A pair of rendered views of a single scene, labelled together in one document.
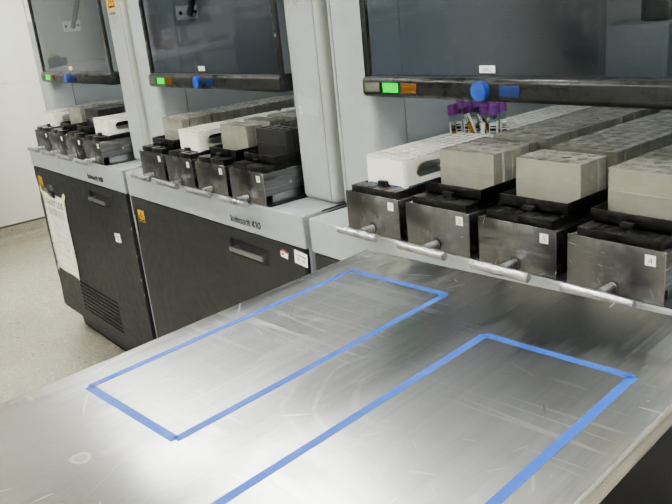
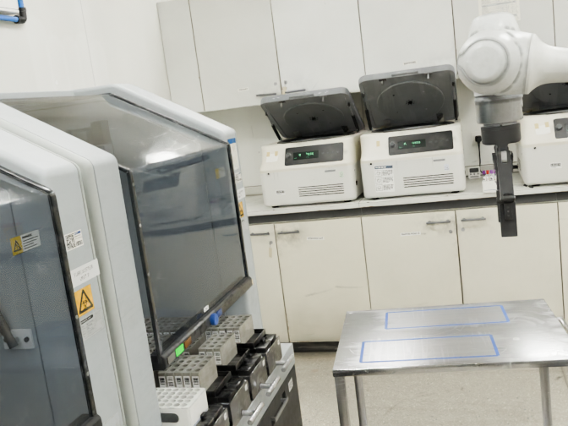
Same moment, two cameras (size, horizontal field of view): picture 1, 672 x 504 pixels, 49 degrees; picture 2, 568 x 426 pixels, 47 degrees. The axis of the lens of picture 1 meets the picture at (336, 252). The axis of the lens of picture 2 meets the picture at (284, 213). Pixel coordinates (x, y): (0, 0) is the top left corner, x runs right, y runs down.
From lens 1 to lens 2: 2.25 m
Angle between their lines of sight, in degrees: 120
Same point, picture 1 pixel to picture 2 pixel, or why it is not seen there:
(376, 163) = (195, 406)
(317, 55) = (112, 371)
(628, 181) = (243, 329)
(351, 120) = (144, 406)
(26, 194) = not seen: outside the picture
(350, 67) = (139, 361)
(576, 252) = (269, 358)
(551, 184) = (230, 351)
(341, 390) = (440, 330)
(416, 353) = (408, 330)
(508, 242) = (257, 378)
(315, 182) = not seen: outside the picture
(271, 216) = not seen: outside the picture
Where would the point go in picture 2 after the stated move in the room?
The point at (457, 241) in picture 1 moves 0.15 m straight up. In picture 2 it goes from (247, 400) to (238, 345)
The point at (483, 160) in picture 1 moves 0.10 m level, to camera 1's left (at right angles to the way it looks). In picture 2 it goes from (212, 361) to (233, 371)
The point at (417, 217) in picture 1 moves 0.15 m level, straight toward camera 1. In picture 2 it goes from (234, 406) to (286, 387)
